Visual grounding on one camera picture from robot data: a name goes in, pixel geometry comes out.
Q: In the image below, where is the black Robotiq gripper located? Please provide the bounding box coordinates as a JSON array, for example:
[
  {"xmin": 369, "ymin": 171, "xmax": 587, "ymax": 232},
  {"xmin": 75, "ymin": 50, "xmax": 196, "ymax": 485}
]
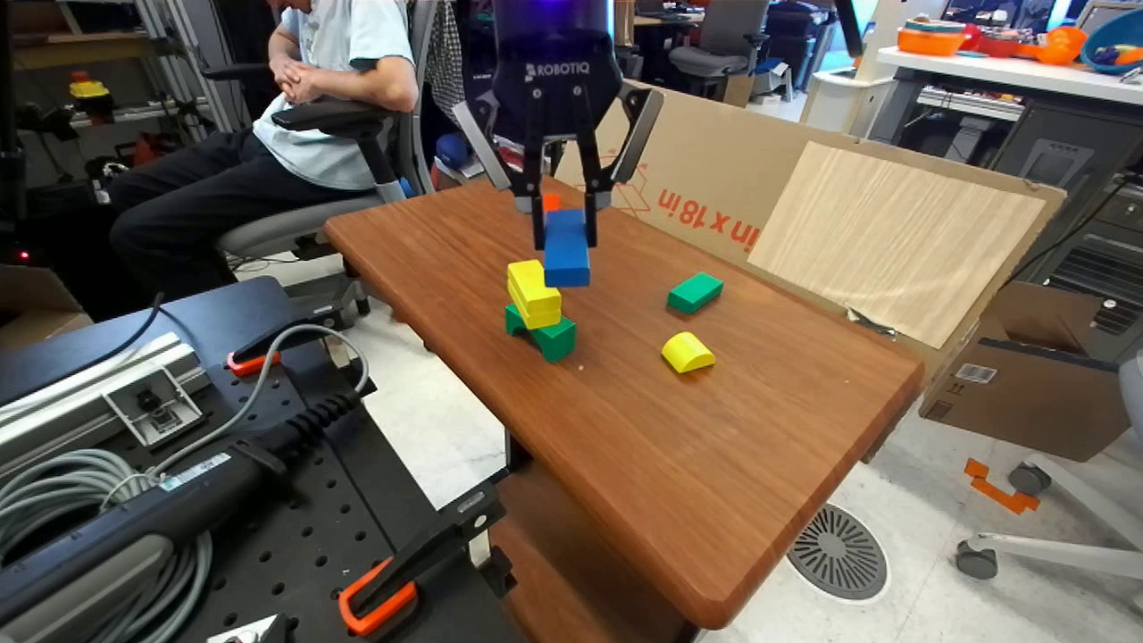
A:
[{"xmin": 494, "ymin": 43, "xmax": 664, "ymax": 249}]

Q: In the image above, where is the blue rectangular block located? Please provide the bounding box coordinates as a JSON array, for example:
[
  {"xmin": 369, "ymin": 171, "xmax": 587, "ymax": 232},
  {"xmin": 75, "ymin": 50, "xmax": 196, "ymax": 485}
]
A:
[{"xmin": 539, "ymin": 206, "xmax": 598, "ymax": 291}]

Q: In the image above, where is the rectangular yellow block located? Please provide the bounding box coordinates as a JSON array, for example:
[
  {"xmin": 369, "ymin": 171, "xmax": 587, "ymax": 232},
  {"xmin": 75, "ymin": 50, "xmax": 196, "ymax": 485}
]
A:
[{"xmin": 504, "ymin": 256, "xmax": 564, "ymax": 332}]

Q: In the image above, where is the green block under yellow block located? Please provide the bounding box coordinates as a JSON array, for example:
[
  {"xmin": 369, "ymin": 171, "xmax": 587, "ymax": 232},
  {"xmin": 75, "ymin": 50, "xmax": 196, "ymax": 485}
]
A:
[{"xmin": 500, "ymin": 301, "xmax": 581, "ymax": 366}]

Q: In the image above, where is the green rectangular block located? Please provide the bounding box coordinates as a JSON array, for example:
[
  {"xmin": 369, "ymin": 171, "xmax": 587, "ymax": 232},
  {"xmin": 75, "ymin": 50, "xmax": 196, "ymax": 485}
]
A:
[{"xmin": 664, "ymin": 269, "xmax": 724, "ymax": 319}]

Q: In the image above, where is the small rounded yellow block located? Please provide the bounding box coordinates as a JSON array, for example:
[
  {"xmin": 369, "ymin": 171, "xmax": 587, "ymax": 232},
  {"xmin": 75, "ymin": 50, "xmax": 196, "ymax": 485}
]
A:
[{"xmin": 656, "ymin": 329, "xmax": 718, "ymax": 379}]

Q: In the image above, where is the brown cardboard sheet with print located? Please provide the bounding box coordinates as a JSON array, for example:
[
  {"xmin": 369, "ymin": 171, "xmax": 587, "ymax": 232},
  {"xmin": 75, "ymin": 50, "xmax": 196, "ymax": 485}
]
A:
[{"xmin": 581, "ymin": 79, "xmax": 1072, "ymax": 366}]

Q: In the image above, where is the dark background office chair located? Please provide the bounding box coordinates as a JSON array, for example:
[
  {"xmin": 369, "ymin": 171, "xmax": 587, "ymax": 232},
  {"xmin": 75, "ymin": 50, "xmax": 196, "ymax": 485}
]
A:
[{"xmin": 664, "ymin": 0, "xmax": 774, "ymax": 90}]

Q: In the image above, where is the grey office chair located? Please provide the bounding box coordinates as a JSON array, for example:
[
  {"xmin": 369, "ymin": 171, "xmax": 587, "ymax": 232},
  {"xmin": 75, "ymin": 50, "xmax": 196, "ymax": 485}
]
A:
[{"xmin": 213, "ymin": 101, "xmax": 415, "ymax": 275}]

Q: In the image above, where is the light wooden panel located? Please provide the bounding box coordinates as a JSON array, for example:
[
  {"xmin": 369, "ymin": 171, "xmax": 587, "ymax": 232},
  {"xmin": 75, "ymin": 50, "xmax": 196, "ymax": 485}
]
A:
[{"xmin": 747, "ymin": 140, "xmax": 1050, "ymax": 350}]

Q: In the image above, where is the seated person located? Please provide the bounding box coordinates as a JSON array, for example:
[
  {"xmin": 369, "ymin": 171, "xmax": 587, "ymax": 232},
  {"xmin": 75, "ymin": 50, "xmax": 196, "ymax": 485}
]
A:
[{"xmin": 105, "ymin": 0, "xmax": 422, "ymax": 301}]

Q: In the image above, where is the wooden table lower shelf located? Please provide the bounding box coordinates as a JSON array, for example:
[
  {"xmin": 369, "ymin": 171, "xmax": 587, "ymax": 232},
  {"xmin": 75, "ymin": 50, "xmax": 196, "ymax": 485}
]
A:
[{"xmin": 494, "ymin": 461, "xmax": 706, "ymax": 643}]

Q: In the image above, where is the black perforated robot table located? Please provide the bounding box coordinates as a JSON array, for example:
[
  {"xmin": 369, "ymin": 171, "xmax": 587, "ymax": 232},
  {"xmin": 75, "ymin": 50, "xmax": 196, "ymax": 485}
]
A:
[{"xmin": 0, "ymin": 279, "xmax": 530, "ymax": 643}]

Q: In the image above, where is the round floor drain grate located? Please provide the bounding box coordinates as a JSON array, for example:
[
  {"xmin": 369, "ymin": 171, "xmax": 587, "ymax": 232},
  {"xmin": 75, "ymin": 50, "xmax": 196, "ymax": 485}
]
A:
[{"xmin": 784, "ymin": 499, "xmax": 893, "ymax": 605}]

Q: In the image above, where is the white background table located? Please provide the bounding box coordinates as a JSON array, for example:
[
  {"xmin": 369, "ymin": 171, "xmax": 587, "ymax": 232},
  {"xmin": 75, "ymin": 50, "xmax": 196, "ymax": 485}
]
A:
[{"xmin": 875, "ymin": 43, "xmax": 1143, "ymax": 113}]

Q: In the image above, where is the brown cardboard box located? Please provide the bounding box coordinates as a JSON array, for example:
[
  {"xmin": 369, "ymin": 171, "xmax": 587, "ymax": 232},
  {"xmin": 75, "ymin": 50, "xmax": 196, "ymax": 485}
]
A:
[{"xmin": 923, "ymin": 279, "xmax": 1137, "ymax": 464}]

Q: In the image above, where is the chair base with casters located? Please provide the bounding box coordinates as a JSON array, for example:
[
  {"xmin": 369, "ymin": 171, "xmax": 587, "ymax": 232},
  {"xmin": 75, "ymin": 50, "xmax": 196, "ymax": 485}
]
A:
[{"xmin": 952, "ymin": 461, "xmax": 1143, "ymax": 586}]

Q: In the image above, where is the black clamp with orange handle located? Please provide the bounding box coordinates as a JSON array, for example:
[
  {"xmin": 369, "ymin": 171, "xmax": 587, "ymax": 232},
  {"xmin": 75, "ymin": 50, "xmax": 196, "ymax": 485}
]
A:
[
  {"xmin": 336, "ymin": 480, "xmax": 518, "ymax": 641},
  {"xmin": 223, "ymin": 319, "xmax": 377, "ymax": 387}
]

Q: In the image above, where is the black corrugated hose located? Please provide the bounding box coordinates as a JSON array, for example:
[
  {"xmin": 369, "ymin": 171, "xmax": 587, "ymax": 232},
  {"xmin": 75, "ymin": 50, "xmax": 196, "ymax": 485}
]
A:
[{"xmin": 0, "ymin": 391, "xmax": 377, "ymax": 591}]

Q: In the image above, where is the aluminium rail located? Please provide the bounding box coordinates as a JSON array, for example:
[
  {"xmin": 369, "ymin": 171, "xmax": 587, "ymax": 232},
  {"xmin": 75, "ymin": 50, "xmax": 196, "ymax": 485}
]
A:
[{"xmin": 0, "ymin": 332, "xmax": 208, "ymax": 454}]

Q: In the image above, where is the grey cable bundle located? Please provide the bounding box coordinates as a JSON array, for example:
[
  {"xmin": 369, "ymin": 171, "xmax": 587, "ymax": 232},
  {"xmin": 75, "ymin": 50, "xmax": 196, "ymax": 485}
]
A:
[{"xmin": 0, "ymin": 445, "xmax": 223, "ymax": 643}]

